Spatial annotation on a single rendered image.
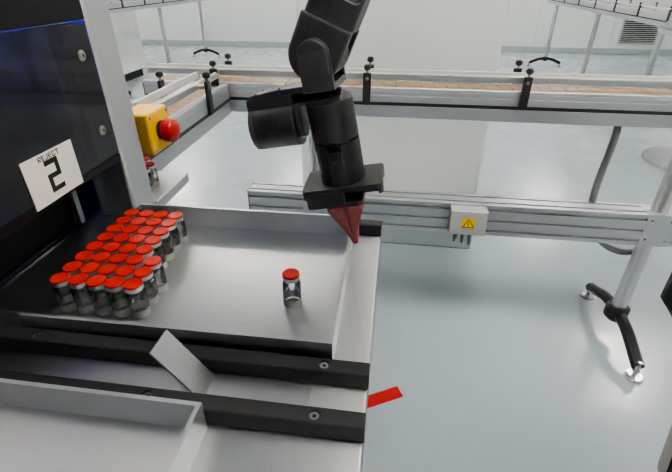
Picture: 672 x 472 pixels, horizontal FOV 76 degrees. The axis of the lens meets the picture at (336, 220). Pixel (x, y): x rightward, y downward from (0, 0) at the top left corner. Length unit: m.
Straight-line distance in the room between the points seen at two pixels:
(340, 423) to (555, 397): 1.37
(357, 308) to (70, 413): 0.31
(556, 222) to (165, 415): 1.41
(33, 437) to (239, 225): 0.37
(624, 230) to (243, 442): 1.50
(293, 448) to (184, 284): 0.27
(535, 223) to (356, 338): 1.21
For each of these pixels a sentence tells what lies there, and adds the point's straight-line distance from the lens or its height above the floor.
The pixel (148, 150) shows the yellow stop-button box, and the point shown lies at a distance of 0.81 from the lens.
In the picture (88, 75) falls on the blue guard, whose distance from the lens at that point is 0.69.
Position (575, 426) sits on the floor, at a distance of 1.68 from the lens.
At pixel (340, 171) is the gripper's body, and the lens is 0.53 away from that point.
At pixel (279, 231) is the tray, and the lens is 0.68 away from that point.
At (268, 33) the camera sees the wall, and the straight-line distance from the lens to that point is 8.86.
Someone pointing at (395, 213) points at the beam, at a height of 0.49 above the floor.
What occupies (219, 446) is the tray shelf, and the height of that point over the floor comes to 0.88.
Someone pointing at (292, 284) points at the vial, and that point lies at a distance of 0.51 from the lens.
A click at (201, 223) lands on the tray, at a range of 0.72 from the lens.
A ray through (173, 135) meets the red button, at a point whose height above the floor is 0.99.
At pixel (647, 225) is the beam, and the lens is 1.75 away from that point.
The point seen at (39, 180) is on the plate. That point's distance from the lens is 0.61.
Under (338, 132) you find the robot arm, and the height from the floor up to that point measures 1.07.
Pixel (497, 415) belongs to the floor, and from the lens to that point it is 1.61.
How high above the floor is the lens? 1.23
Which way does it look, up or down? 30 degrees down
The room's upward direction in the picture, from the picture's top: straight up
